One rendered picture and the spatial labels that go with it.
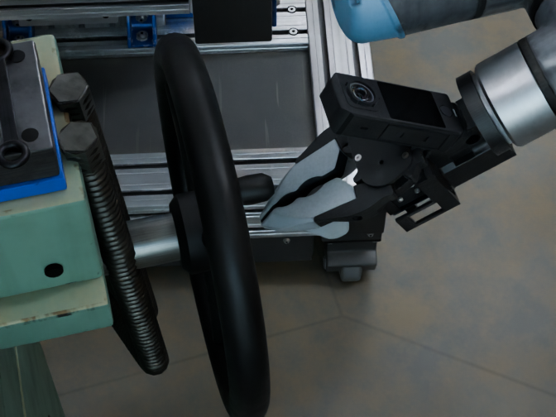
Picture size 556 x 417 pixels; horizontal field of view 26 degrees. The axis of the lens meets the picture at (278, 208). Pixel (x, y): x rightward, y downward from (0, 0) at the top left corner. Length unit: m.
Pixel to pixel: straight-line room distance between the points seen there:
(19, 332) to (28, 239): 0.08
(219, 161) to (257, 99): 0.99
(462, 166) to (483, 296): 0.83
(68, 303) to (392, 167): 0.30
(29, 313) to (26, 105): 0.15
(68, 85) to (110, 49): 1.03
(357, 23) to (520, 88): 0.13
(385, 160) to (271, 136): 0.74
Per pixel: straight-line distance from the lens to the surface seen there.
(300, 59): 1.79
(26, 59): 0.75
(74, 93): 0.76
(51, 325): 0.80
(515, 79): 0.95
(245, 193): 0.99
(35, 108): 0.72
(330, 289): 1.80
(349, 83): 0.92
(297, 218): 0.99
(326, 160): 1.00
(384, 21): 0.95
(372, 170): 0.97
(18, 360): 1.10
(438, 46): 2.11
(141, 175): 1.64
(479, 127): 0.95
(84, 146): 0.73
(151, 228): 0.87
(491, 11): 0.99
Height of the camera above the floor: 1.55
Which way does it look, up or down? 55 degrees down
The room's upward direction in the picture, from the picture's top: straight up
